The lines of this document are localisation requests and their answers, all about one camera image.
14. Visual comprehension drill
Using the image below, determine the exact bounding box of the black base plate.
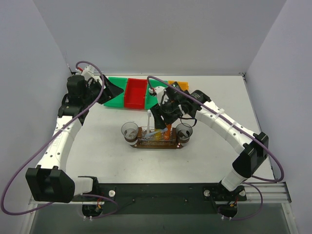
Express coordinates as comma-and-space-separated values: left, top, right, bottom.
76, 183, 247, 215

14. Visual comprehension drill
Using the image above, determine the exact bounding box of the dark tinted cup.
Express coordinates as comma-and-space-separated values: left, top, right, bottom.
175, 123, 193, 147

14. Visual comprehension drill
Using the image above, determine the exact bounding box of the green bin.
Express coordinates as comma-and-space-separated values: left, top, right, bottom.
104, 77, 128, 109
145, 84, 158, 110

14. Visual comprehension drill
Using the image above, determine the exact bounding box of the red bin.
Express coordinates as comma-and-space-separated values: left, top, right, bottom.
124, 78, 147, 110

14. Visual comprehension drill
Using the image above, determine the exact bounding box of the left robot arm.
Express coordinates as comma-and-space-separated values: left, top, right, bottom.
25, 75, 124, 203

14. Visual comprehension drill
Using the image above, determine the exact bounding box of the left green bin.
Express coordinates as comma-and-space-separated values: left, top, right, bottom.
104, 77, 128, 109

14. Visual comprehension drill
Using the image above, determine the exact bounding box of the brown wooden oval tray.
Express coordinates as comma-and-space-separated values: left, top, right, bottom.
131, 139, 189, 149

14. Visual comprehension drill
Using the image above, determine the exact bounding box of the yellow bin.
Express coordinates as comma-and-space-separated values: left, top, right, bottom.
168, 80, 189, 91

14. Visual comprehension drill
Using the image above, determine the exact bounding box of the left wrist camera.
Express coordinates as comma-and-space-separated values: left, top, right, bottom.
76, 65, 96, 80

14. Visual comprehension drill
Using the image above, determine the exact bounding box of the white toothbrush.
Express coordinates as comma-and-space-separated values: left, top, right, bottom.
146, 110, 152, 138

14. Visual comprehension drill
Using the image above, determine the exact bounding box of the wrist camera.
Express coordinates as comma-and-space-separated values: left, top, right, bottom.
148, 86, 170, 106
76, 65, 96, 80

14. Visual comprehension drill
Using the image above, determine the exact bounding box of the clear rack with brown ends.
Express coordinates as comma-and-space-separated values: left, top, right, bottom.
137, 126, 176, 141

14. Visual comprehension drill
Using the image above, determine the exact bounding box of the orange toothpaste tube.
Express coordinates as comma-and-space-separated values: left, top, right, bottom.
154, 129, 162, 140
163, 124, 172, 140

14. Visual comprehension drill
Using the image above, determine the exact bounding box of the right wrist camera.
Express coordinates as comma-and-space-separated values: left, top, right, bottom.
148, 86, 170, 106

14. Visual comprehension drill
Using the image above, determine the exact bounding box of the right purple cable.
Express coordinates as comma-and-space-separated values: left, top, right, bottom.
146, 76, 285, 221

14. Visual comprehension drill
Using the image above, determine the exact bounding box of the clear plastic cup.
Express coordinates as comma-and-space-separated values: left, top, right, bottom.
121, 122, 138, 146

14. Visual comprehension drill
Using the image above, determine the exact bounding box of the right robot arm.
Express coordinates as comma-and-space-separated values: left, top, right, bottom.
148, 86, 269, 192

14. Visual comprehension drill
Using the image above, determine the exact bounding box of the middle green bin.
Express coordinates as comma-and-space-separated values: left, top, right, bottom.
145, 84, 158, 110

